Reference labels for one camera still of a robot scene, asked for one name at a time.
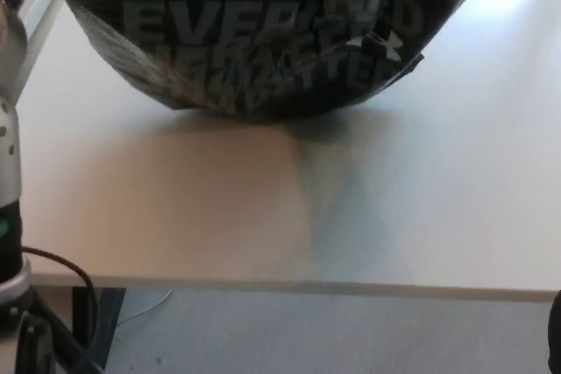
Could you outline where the neighbouring white desk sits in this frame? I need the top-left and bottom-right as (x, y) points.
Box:
(15, 0), (62, 103)

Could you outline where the thin white floor cable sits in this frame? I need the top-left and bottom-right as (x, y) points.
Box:
(116, 289), (173, 327)

